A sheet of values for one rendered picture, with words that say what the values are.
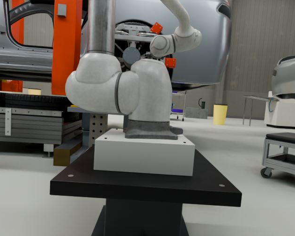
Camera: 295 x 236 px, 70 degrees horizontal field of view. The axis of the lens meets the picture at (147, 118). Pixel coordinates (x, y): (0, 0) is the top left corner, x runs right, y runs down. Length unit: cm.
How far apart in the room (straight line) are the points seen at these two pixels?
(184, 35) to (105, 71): 58
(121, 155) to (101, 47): 39
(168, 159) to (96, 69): 39
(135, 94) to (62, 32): 118
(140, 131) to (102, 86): 20
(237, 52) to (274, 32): 196
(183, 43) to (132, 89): 58
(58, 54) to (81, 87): 101
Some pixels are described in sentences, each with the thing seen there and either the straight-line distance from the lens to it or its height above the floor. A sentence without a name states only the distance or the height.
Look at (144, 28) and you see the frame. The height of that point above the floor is 110.
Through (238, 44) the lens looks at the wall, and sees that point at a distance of 1122.
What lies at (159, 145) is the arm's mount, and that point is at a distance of 64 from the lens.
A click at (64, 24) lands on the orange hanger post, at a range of 181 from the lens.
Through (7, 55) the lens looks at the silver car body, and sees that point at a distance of 254.
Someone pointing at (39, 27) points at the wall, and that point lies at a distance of 1168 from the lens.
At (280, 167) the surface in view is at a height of 11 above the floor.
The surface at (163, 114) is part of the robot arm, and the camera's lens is 72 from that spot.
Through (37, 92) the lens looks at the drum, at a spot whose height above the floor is 58.
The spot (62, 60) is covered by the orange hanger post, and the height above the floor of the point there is 78.
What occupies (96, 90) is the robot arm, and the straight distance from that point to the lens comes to 75.
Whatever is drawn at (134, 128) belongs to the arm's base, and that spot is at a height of 42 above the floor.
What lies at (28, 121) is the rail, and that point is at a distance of 193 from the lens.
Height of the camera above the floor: 52
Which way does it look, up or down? 5 degrees down
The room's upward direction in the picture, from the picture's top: 4 degrees clockwise
